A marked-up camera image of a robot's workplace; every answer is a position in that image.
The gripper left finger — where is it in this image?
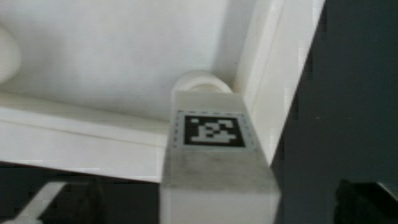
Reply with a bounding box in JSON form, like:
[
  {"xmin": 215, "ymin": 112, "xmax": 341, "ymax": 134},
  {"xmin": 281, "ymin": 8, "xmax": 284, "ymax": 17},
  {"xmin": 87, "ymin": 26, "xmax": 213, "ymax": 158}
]
[{"xmin": 6, "ymin": 181, "xmax": 66, "ymax": 224}]

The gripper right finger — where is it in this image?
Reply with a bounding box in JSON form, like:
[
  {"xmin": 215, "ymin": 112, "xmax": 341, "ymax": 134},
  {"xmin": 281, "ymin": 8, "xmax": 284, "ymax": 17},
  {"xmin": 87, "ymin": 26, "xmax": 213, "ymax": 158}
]
[{"xmin": 334, "ymin": 180, "xmax": 398, "ymax": 224}]

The white square table top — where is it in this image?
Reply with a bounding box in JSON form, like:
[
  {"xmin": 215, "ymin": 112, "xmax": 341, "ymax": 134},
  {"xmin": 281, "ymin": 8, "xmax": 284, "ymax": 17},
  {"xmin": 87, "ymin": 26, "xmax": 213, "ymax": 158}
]
[{"xmin": 0, "ymin": 0, "xmax": 327, "ymax": 182}]

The white table leg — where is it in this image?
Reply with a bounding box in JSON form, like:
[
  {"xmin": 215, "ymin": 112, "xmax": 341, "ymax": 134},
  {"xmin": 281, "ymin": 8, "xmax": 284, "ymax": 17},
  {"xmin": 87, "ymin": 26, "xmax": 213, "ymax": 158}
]
[{"xmin": 160, "ymin": 71, "xmax": 281, "ymax": 224}]

